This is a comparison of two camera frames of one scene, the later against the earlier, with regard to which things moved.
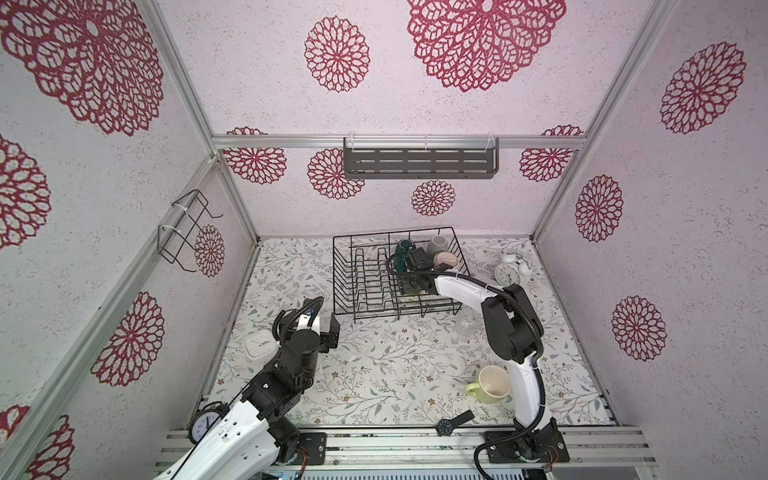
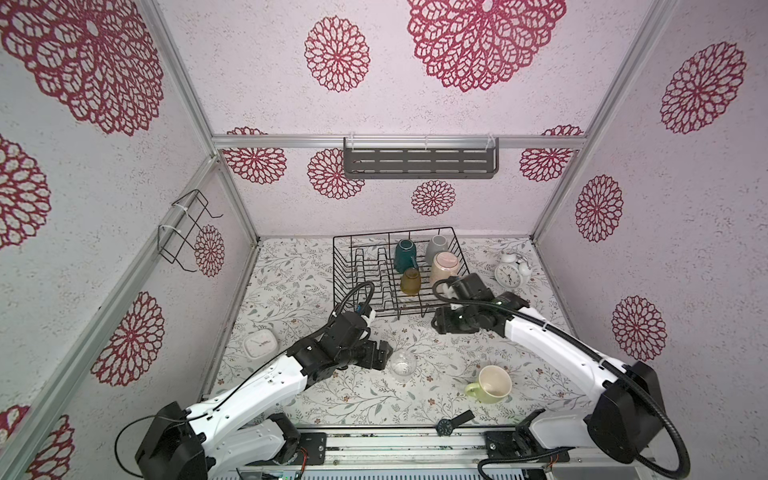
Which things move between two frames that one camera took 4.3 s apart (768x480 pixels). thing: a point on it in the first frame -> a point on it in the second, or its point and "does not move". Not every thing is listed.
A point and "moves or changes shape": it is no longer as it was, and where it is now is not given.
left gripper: [329, 338] -> [382, 357]
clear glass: [469, 320] moves or changes shape
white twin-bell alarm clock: [510, 272] does not move
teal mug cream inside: [402, 249] does not move
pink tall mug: [444, 257] does not move
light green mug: [494, 385] does not move
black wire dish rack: [391, 275] does not move
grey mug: [438, 243] does not move
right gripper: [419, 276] -> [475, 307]
